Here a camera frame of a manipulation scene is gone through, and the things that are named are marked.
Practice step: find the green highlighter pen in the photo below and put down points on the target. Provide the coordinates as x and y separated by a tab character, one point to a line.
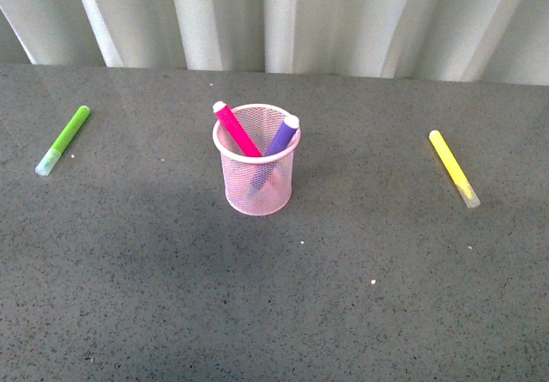
63	140

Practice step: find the purple highlighter pen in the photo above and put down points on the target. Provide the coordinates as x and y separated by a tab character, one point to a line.
281	139

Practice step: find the pink mesh pen cup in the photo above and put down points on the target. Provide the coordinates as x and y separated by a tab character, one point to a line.
256	144

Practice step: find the yellow highlighter pen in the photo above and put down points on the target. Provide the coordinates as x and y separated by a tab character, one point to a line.
454	170

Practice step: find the white pleated curtain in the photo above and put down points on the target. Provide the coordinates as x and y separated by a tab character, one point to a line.
445	40

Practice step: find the pink highlighter pen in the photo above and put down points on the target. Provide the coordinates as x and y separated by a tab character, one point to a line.
239	135

